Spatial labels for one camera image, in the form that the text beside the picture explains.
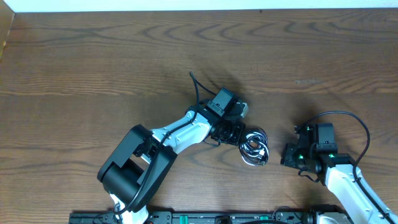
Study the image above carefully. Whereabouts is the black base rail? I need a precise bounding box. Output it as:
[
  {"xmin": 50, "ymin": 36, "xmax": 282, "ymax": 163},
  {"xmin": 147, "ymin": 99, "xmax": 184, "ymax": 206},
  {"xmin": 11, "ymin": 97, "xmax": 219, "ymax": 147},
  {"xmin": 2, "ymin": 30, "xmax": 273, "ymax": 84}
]
[{"xmin": 68, "ymin": 210, "xmax": 352, "ymax": 224}]

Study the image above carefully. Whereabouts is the white usb cable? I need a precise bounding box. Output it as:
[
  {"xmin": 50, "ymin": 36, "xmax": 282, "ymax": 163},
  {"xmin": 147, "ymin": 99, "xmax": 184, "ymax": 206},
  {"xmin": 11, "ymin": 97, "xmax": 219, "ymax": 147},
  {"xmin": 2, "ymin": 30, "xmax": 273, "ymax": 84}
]
[{"xmin": 239, "ymin": 130, "xmax": 269, "ymax": 166}]

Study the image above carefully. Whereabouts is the black usb cable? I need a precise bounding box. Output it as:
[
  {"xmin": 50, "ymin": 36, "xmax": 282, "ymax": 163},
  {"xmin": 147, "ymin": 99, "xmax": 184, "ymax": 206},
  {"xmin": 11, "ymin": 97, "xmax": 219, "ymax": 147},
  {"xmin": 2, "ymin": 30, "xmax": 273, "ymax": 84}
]
[{"xmin": 238, "ymin": 128, "xmax": 269, "ymax": 166}]

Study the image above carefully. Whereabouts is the cardboard panel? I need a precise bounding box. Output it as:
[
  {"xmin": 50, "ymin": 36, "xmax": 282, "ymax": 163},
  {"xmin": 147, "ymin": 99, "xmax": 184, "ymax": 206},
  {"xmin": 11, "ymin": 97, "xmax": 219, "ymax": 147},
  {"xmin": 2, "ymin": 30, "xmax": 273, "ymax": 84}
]
[{"xmin": 0, "ymin": 0, "xmax": 15, "ymax": 57}]

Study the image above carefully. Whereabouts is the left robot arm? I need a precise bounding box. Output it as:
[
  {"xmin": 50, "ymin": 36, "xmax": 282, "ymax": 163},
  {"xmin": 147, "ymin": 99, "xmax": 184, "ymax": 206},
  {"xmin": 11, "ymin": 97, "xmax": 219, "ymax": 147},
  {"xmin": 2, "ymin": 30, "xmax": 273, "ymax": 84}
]
[{"xmin": 97, "ymin": 88, "xmax": 248, "ymax": 223}]

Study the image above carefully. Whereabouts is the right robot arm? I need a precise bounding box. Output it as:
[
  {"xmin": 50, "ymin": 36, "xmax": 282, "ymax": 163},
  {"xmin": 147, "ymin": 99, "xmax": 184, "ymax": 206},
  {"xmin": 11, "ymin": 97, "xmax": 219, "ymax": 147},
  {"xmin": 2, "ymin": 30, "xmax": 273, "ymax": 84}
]
[{"xmin": 280, "ymin": 123, "xmax": 397, "ymax": 223}]

